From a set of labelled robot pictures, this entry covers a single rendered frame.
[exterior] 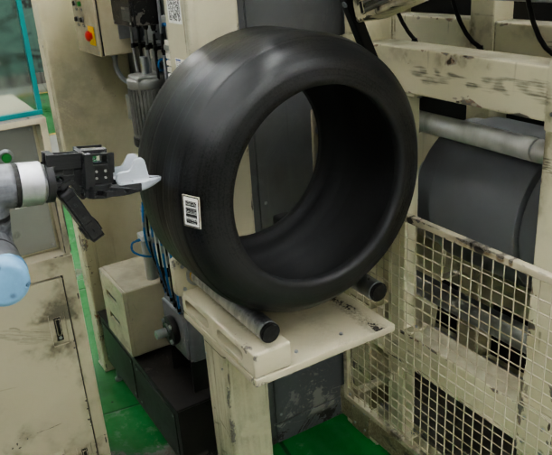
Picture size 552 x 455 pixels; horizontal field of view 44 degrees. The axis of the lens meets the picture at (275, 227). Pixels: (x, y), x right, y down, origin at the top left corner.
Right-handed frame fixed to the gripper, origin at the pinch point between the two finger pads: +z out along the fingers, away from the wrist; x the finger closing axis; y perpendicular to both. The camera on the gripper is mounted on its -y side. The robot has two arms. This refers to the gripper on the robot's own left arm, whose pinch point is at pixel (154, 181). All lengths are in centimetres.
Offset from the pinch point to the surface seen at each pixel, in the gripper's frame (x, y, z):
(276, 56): -9.5, 23.7, 19.9
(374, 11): 10, 31, 58
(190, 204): -10.1, -1.8, 2.7
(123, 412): 103, -120, 27
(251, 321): -7.6, -29.6, 17.7
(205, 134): -9.5, 10.4, 6.0
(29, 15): 878, -10, 175
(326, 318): 0, -38, 42
